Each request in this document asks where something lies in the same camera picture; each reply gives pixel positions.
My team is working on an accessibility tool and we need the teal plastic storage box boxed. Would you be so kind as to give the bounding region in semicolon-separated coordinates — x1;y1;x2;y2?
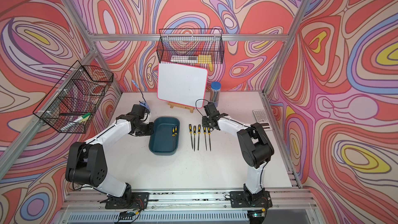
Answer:
149;116;180;156

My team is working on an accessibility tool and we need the white board with pink frame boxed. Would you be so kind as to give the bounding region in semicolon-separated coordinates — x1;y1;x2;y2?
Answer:
157;63;208;108

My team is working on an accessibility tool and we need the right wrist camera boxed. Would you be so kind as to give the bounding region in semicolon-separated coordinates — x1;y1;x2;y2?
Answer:
204;102;220;118

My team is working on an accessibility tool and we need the white marker in back basket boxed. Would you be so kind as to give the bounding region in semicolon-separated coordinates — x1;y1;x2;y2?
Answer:
171;56;199;64

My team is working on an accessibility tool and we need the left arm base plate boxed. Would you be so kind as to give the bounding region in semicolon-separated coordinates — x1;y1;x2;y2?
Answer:
102;192;149;210

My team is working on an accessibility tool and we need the file tool one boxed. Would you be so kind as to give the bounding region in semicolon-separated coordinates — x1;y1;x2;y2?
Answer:
189;124;194;149

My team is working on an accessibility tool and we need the file tool three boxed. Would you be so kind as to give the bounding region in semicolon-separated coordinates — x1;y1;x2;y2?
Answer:
198;124;201;151

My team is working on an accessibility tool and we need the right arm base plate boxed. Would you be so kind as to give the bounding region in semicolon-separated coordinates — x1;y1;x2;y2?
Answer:
226;190;273;209

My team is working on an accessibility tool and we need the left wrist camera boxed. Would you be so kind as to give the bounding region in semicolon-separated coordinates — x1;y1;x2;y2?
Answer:
130;104;146;120

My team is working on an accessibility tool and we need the wooden easel stand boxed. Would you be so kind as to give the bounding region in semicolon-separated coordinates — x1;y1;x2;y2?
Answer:
167;102;194;113

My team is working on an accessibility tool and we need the pencil tube with blue lid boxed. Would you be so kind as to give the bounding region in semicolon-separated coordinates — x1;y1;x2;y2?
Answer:
209;82;221;107

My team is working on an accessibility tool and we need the black wire basket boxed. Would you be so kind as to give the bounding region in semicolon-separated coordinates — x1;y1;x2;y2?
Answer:
33;61;114;134
157;28;225;64

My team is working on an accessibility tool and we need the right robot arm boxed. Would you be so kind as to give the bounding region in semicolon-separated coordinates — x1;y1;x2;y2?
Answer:
202;102;275;205

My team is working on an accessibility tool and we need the back black wire basket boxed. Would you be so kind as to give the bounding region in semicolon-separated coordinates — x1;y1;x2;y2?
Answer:
157;28;225;64

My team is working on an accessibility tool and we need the green white marker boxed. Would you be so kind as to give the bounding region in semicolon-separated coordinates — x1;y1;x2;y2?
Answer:
61;113;91;132

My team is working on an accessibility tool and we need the white calculator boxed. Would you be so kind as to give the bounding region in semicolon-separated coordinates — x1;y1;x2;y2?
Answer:
252;109;272;130

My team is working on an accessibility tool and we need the file tool two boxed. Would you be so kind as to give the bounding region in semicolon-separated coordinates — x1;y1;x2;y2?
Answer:
193;125;197;151

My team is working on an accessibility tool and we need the file tool six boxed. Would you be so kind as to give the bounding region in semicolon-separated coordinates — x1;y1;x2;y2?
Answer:
172;127;176;147

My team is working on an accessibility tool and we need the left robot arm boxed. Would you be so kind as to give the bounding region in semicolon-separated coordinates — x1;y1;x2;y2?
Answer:
65;102;154;198

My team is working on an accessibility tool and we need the file tool five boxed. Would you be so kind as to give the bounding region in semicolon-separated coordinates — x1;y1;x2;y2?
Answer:
207;128;211;151

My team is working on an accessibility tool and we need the left black wire basket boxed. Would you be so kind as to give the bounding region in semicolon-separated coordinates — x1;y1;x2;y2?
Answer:
33;61;114;134

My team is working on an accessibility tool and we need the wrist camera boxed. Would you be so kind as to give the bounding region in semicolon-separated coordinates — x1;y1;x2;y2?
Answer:
204;102;220;118
130;104;146;120

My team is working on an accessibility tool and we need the file tool four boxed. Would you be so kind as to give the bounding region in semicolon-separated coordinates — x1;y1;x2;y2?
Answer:
203;127;207;151

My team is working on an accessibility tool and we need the yellow box in basket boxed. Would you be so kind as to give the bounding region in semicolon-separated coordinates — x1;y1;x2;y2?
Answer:
198;55;212;64

